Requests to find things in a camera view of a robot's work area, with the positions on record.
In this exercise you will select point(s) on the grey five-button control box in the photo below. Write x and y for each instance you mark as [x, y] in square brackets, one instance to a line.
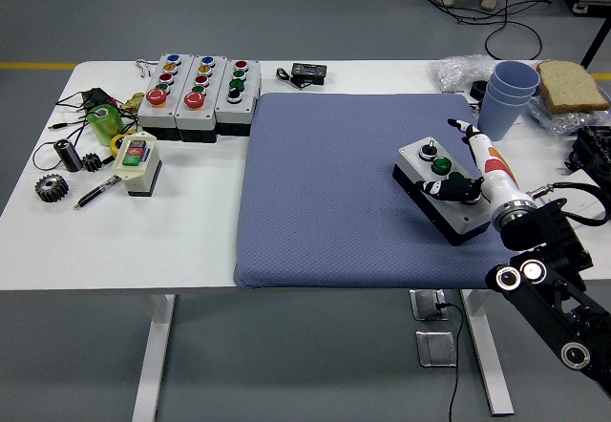
[193, 119]
[155, 116]

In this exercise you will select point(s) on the black mesh device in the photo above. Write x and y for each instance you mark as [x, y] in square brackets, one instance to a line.
[594, 152]

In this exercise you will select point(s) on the black cylindrical capacitor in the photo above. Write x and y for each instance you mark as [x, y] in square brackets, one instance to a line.
[68, 154]

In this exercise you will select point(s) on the black digital meter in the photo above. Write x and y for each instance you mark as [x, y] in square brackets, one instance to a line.
[309, 72]

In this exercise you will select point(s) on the yellow tape roll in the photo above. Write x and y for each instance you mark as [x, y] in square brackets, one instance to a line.
[114, 144]

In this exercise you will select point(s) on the blue-grey padded mat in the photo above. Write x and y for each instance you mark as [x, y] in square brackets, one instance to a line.
[324, 178]

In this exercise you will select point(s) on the bread slice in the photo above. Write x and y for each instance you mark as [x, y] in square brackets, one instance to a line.
[570, 87]

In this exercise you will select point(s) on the green translucent cylinder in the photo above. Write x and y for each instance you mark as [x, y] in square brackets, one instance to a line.
[106, 126]

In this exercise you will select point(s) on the clear bag of small parts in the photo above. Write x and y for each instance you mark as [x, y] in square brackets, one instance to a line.
[458, 71]

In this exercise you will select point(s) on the black slanted pole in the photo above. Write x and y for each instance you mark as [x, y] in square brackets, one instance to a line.
[596, 37]

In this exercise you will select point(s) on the black pen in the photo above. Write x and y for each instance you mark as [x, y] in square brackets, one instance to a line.
[95, 194]

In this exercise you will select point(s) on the cream switch box red green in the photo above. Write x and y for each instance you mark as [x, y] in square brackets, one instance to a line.
[138, 181]

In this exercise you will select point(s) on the large black gear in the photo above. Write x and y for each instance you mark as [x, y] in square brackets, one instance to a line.
[51, 189]

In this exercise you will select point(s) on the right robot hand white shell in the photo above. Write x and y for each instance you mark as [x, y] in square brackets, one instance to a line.
[494, 169]

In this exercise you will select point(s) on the grey box red button square-cornered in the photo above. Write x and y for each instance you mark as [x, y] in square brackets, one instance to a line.
[231, 114]

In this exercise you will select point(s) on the small black gear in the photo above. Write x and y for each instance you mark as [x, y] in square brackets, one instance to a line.
[90, 162]

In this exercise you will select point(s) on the brass fitting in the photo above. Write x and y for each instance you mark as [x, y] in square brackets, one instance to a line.
[131, 102]

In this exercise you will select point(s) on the grey box red button round-cornered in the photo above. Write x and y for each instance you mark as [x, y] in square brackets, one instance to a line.
[453, 221]

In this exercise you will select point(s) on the blue plastic cup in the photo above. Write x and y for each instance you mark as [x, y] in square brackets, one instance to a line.
[515, 74]
[506, 96]
[499, 121]

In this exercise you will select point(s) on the white table leg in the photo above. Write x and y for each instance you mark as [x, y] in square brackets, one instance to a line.
[155, 345]
[487, 345]

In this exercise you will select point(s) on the metal floor socket plate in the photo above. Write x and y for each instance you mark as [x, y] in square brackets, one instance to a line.
[435, 349]
[425, 305]

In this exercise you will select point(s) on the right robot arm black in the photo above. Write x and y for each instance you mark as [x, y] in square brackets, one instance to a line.
[549, 250]

